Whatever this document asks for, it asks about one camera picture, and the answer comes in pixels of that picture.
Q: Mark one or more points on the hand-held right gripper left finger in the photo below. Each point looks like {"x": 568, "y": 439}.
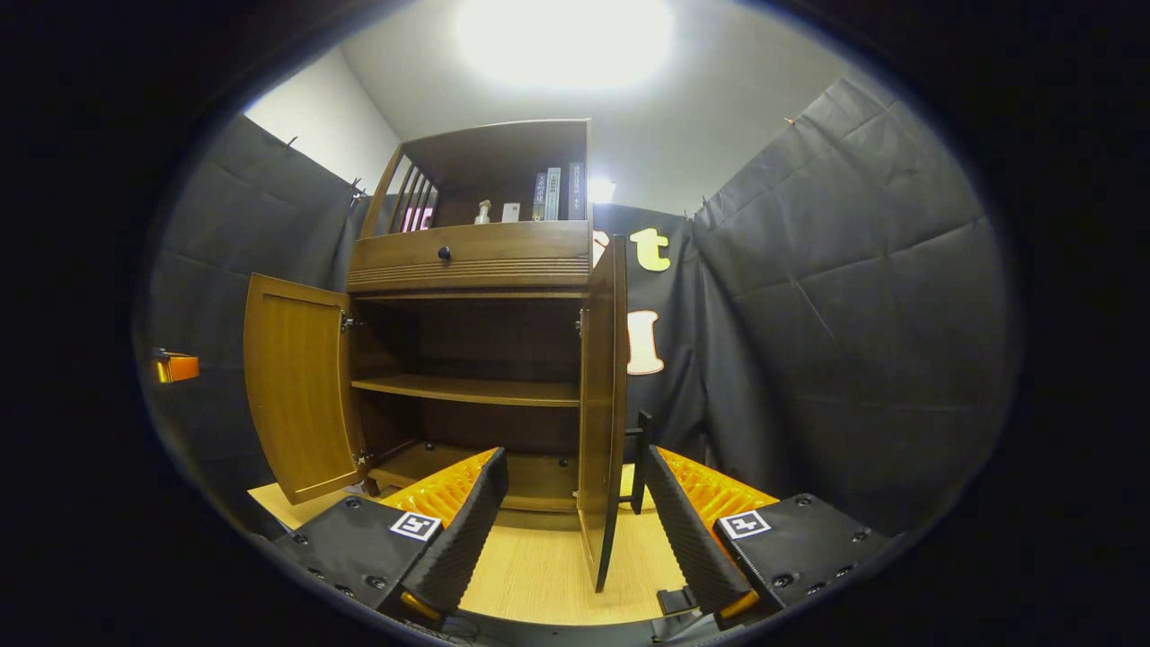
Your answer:
{"x": 467, "y": 539}

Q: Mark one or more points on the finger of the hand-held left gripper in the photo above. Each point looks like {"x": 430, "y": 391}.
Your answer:
{"x": 180, "y": 367}

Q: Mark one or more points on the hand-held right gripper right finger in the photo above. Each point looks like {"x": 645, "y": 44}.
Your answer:
{"x": 687, "y": 539}

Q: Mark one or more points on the wooden shoe cabinet door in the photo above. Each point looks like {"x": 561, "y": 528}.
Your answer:
{"x": 597, "y": 404}
{"x": 296, "y": 386}

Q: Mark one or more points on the wooden double-door shoe cabinet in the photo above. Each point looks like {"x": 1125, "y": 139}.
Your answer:
{"x": 467, "y": 341}

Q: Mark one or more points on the wooden cabinet drawer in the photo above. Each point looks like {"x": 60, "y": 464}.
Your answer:
{"x": 512, "y": 247}

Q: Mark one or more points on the wooden inner shelf board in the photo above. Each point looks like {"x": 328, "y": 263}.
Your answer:
{"x": 467, "y": 391}

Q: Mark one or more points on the black backdrop cloth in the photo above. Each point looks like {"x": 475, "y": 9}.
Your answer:
{"x": 853, "y": 314}

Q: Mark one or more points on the small white bottle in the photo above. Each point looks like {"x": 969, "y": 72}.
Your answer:
{"x": 482, "y": 214}

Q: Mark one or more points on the small white box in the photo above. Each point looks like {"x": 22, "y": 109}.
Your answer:
{"x": 511, "y": 213}

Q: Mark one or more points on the small bright lamp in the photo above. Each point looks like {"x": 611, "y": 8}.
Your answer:
{"x": 602, "y": 190}

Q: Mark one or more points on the large ceiling light panel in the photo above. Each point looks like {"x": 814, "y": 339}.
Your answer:
{"x": 564, "y": 40}

